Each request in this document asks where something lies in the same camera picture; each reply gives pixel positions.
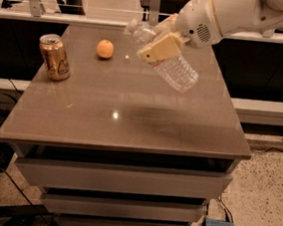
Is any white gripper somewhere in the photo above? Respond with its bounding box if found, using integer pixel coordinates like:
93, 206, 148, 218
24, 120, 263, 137
138, 0, 223, 65

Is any clear plastic water bottle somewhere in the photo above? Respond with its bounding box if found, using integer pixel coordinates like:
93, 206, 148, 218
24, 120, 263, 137
125, 19, 199, 93

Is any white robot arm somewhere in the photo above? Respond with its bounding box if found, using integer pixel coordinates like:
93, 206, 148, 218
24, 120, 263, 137
138, 0, 283, 67

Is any orange fruit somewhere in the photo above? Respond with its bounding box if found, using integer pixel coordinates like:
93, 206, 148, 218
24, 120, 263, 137
97, 39, 114, 59

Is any gold soda can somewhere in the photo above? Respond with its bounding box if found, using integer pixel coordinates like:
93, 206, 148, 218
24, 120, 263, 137
39, 33, 71, 81

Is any grey drawer cabinet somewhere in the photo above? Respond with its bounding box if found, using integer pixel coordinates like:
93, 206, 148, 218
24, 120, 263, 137
0, 25, 251, 226

